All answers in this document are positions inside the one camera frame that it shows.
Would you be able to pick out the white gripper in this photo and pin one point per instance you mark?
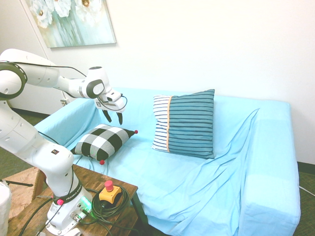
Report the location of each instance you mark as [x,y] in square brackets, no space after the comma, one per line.
[111,104]

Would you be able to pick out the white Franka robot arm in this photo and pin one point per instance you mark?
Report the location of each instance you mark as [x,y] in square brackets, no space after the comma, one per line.
[49,157]

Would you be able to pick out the black white checkered pillow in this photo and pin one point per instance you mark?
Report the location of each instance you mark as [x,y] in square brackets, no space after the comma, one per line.
[102,142]

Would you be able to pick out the teal striped pillow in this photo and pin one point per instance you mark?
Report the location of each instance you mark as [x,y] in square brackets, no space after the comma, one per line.
[192,123]

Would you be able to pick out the yellow emergency stop button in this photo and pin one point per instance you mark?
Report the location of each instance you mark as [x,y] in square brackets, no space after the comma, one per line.
[110,193]

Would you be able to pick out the light blue covered sofa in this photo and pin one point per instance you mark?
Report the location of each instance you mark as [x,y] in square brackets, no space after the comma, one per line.
[197,177]

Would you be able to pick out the floral canvas painting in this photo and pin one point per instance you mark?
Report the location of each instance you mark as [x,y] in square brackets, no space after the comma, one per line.
[71,22]

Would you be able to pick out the wooden table with black legs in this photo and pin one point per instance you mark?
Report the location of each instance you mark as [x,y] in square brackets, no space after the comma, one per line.
[108,221]

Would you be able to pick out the white fabric object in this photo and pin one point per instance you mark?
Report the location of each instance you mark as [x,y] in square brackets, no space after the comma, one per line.
[5,209]

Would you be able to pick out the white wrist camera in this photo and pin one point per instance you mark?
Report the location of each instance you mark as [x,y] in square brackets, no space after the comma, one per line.
[112,95]

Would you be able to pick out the wall power outlet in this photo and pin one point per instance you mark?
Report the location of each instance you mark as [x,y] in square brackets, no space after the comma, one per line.
[64,101]

